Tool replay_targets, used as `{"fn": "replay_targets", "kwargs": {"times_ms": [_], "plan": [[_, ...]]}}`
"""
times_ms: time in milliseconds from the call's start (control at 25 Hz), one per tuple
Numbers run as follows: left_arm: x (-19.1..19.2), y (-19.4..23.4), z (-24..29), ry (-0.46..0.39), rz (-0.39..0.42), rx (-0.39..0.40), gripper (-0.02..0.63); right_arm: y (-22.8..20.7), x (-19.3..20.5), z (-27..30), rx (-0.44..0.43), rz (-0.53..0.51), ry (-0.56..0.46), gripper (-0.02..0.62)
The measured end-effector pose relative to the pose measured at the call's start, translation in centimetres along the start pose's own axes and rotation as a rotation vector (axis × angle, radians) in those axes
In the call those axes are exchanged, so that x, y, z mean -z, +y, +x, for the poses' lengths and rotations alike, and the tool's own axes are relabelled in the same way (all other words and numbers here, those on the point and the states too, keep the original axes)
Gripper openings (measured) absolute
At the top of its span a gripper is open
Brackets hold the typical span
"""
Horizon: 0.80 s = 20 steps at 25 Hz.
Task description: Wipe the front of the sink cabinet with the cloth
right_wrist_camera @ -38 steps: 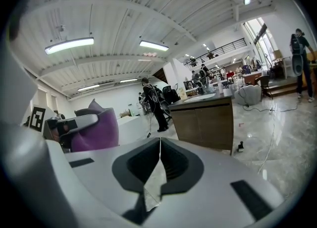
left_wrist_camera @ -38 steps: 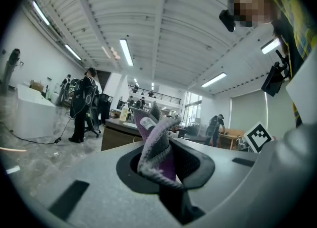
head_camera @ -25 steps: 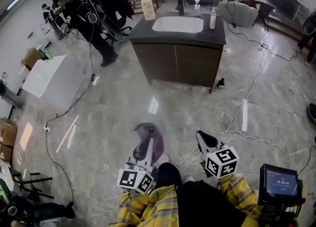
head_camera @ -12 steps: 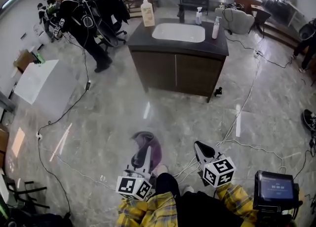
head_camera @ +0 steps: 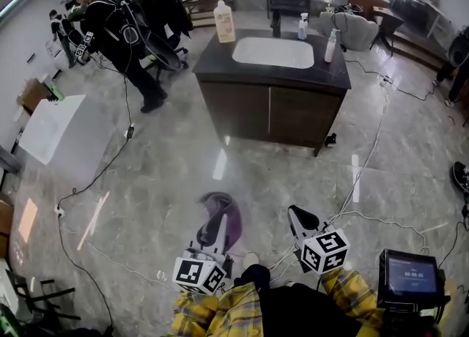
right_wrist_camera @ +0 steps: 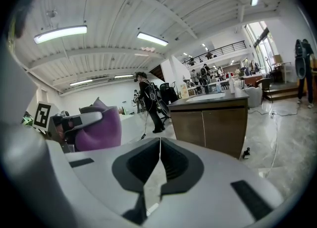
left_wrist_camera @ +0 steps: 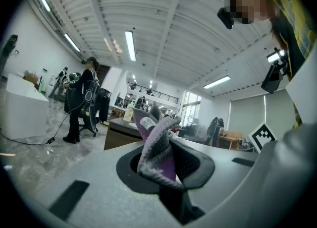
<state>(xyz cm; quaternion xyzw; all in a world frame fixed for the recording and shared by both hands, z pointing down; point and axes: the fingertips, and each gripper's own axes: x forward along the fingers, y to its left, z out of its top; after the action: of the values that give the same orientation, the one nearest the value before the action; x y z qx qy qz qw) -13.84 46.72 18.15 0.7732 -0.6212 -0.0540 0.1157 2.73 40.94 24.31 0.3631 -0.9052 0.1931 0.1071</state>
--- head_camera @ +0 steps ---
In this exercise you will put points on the cardboard box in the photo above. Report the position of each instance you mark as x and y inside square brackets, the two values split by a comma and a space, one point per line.
[31, 95]

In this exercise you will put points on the black round basin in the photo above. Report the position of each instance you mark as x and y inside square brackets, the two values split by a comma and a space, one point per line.
[461, 178]

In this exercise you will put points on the large cream pump bottle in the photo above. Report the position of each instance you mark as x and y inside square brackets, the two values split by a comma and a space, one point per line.
[224, 24]

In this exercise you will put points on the white power strip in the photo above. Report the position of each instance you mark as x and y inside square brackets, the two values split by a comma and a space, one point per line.
[59, 211]

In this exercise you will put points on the grey beanbag sofa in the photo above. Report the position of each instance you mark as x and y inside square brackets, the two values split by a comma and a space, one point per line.
[359, 33]

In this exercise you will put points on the person's right forearm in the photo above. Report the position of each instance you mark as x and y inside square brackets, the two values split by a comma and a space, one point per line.
[348, 291]

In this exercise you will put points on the black power adapter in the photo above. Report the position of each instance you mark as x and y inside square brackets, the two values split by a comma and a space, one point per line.
[129, 132]

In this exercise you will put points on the black office chair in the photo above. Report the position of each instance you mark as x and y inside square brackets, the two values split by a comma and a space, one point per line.
[165, 9]

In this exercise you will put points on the black tablet screen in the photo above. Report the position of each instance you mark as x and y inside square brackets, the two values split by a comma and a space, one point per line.
[412, 277]

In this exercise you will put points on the pink pump bottle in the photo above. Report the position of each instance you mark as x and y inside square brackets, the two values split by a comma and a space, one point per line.
[330, 50]

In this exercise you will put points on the white sink basin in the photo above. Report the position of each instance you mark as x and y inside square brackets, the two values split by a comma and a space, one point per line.
[273, 53]

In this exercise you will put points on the black faucet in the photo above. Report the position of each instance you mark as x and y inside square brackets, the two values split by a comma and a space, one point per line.
[276, 24]

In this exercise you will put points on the wooden slatted shelf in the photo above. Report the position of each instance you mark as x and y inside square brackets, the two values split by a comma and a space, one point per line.
[198, 2]

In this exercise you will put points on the person's white shoe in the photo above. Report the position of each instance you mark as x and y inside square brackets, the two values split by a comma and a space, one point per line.
[251, 258]

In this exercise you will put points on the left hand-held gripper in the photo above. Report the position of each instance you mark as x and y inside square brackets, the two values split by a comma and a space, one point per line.
[190, 271]

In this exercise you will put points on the purple grey cloth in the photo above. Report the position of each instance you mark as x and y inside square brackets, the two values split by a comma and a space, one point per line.
[220, 203]

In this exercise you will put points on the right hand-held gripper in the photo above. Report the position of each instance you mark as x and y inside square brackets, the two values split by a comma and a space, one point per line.
[326, 251]

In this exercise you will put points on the blue spray bottle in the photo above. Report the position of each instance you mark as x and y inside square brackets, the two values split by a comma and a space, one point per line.
[302, 29]

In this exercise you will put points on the dark wooden vanity cabinet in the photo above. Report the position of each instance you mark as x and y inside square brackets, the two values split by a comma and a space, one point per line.
[216, 68]

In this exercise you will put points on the person's left forearm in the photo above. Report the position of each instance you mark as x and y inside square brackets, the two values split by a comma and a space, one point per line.
[194, 313]

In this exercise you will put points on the person's legs in black trousers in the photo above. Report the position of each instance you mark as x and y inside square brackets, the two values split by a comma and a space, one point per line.
[293, 310]

